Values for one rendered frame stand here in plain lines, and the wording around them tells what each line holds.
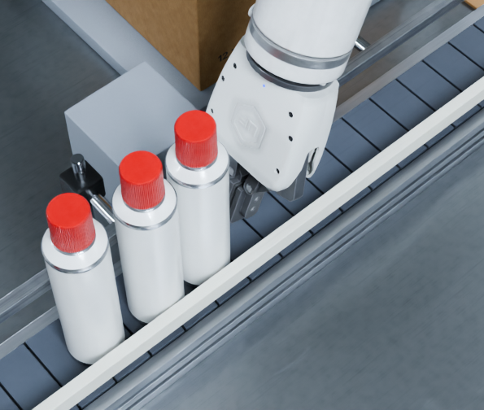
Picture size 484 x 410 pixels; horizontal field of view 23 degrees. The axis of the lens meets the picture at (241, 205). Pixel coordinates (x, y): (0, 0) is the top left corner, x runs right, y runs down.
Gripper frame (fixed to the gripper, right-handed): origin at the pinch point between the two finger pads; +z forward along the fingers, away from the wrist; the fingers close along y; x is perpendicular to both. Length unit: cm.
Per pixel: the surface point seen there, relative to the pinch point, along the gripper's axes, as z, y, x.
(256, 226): 5.4, 0.0, 3.8
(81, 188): 1.4, -8.4, -11.3
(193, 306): 6.1, 4.3, -7.7
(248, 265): 3.9, 4.3, -1.8
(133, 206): -6.3, 1.0, -15.0
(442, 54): -4.5, -3.3, 30.6
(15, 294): 5.6, -3.9, -20.6
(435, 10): -11.3, -3.4, 25.4
